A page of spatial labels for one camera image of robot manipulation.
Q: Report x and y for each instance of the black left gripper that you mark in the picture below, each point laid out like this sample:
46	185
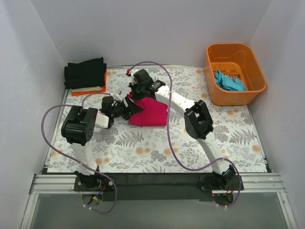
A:
127	108

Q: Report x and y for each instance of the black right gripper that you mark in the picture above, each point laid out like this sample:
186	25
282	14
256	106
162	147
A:
137	93

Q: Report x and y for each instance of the pink t shirt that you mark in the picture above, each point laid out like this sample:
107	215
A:
154	113

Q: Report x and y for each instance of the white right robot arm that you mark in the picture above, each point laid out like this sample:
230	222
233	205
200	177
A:
198	124

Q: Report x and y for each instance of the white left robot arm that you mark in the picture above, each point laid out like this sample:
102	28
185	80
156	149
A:
79	126

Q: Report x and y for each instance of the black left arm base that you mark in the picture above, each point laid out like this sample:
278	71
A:
93	188

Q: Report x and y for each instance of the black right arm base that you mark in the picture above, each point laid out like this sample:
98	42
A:
229	183

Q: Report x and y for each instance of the folded orange t shirt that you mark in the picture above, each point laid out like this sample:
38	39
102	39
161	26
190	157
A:
95	91

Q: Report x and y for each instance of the floral patterned table mat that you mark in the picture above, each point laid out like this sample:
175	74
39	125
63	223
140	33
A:
133	149

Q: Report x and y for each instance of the folded beige t shirt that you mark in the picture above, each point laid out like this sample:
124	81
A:
87	89

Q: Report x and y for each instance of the folded black t shirt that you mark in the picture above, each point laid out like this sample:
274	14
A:
74	73

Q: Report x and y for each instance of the teal t shirt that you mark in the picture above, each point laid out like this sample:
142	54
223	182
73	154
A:
227	83

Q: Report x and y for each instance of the orange plastic basket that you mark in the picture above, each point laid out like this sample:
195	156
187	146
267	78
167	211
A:
236	60

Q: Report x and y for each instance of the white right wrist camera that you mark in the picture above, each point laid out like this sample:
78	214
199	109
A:
132	78

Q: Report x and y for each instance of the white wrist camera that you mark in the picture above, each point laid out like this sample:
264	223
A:
132	78
117	95

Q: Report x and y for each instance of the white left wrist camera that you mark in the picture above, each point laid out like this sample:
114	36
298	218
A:
117	95

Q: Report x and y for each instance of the aluminium frame rail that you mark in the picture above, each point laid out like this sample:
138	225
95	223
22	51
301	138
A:
159	201

